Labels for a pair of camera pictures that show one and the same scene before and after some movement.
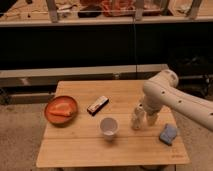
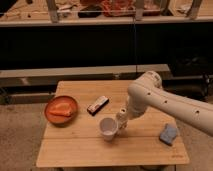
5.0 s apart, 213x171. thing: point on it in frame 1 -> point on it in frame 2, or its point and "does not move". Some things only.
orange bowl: (61, 110) does not move
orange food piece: (62, 109) does not move
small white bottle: (138, 117) -> (123, 122)
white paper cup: (108, 127) does not move
